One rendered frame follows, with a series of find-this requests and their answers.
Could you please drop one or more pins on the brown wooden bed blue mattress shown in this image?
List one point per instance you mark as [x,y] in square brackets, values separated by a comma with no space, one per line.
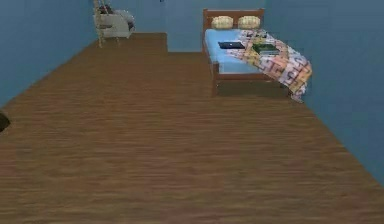
[222,60]

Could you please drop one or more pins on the black laptop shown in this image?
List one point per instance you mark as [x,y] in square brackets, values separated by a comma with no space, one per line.
[231,45]

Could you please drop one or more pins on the yellow checked pillow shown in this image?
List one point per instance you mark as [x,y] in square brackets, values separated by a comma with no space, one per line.
[222,22]
[249,22]

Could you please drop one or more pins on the green book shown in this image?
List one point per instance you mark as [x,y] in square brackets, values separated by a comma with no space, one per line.
[265,48]

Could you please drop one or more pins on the patchwork quilt blanket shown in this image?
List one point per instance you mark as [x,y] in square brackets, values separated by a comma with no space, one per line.
[286,66]

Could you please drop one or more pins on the black round object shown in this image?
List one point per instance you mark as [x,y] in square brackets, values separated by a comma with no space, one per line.
[3,121]

